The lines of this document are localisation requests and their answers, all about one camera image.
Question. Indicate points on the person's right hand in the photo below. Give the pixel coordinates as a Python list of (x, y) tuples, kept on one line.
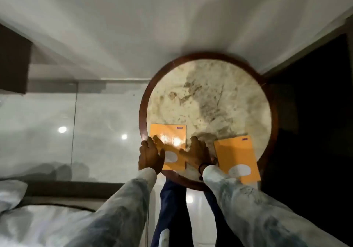
[(198, 154)]

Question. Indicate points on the black wristband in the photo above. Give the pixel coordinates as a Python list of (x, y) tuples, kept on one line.
[(202, 167)]

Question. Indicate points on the person's left forearm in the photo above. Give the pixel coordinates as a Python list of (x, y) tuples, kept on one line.
[(124, 208)]

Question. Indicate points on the person's right thumb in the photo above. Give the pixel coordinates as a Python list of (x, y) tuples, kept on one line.
[(185, 154)]

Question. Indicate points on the white shoe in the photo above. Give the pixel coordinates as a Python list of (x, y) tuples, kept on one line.
[(164, 238)]

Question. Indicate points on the orange notebook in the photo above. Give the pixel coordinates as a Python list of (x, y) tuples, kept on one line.
[(234, 153), (169, 132)]

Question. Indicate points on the person's leg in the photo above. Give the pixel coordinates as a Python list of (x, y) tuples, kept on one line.
[(173, 211), (223, 227)]

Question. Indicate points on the person's left thumb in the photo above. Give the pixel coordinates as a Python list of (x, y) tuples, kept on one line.
[(162, 155)]

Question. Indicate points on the person's left leg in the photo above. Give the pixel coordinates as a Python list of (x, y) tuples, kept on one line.
[(173, 211)]

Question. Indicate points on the person's right forearm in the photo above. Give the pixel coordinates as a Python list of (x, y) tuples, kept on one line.
[(253, 213)]

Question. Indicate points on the person's left hand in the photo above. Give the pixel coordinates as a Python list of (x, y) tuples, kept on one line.
[(149, 157)]

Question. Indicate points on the round marble table wooden rim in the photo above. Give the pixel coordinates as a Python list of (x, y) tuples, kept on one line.
[(212, 98)]

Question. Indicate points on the white bed sheet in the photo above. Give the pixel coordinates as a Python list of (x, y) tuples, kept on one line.
[(41, 227)]

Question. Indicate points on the person's right leg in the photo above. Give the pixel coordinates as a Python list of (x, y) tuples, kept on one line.
[(223, 227)]

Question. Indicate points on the white pillow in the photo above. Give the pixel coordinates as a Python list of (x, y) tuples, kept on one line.
[(11, 194)]

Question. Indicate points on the dark brown bed frame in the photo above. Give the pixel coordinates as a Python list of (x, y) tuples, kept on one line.
[(71, 190)]

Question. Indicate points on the brown wooden cabinet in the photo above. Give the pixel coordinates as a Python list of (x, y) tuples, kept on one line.
[(13, 59)]

